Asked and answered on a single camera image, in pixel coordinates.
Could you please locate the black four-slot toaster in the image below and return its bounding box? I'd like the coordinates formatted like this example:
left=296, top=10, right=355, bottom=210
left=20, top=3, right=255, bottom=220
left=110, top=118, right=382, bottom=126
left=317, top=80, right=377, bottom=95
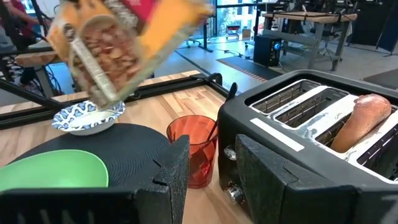
left=216, top=68, right=398, bottom=224

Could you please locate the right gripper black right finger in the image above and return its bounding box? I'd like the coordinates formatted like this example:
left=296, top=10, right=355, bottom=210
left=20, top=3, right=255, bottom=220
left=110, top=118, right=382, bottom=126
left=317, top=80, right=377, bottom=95
left=235, top=133, right=398, bottom=224

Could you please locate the blue patterned paper bowl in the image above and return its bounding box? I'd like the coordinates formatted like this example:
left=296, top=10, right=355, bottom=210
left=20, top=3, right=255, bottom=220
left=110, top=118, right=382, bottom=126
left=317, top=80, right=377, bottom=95
left=51, top=100, right=127, bottom=137

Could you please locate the black hazard-striped floor mat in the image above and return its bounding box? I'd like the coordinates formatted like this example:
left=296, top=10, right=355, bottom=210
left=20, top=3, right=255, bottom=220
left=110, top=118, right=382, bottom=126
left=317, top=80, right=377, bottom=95
left=216, top=55, right=282, bottom=82

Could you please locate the black computer tower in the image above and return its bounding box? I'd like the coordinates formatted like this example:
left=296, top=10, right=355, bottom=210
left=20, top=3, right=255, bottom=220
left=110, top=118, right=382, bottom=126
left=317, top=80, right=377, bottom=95
left=253, top=34, right=283, bottom=68

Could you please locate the brown bagel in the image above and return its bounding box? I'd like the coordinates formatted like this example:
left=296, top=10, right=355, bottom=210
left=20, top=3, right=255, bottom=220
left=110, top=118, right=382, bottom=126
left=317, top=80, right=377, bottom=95
left=330, top=93, right=392, bottom=154

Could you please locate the yellow raisin bran cereal box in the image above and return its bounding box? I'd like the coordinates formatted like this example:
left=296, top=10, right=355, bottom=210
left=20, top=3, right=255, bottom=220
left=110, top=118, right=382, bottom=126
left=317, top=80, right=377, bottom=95
left=46, top=0, right=215, bottom=108

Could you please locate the black metal table frame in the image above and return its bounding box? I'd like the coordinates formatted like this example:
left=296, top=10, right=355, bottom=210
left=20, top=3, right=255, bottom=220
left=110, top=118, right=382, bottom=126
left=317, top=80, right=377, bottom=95
left=0, top=72, right=231, bottom=130

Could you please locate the black plastic spoon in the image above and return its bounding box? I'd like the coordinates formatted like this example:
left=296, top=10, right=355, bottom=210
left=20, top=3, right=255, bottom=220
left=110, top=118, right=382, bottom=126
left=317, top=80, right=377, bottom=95
left=206, top=82, right=239, bottom=142

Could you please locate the wooden workbench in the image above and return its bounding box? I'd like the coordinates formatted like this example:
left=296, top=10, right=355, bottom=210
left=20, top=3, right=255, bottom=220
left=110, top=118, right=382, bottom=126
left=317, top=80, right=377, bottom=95
left=262, top=11, right=358, bottom=71

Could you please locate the wooden side table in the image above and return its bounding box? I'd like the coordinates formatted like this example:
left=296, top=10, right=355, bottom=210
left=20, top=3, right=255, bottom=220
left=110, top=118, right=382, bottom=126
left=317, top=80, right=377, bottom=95
left=15, top=40, right=60, bottom=68

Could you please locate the green plastic plate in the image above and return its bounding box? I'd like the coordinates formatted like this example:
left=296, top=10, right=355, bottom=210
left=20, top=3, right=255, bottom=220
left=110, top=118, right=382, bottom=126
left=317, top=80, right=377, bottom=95
left=0, top=149, right=109, bottom=192

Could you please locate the round black placemat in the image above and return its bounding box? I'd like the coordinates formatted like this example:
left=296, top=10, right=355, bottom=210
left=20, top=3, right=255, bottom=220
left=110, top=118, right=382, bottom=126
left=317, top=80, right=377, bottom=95
left=9, top=123, right=175, bottom=190

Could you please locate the person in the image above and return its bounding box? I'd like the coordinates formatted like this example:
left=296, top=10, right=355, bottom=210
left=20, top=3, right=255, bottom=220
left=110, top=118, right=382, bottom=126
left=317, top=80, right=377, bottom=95
left=0, top=0, right=41, bottom=38

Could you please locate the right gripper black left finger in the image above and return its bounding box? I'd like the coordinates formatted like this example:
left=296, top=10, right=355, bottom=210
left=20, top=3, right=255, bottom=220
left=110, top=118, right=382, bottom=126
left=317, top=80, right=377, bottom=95
left=0, top=134, right=190, bottom=224

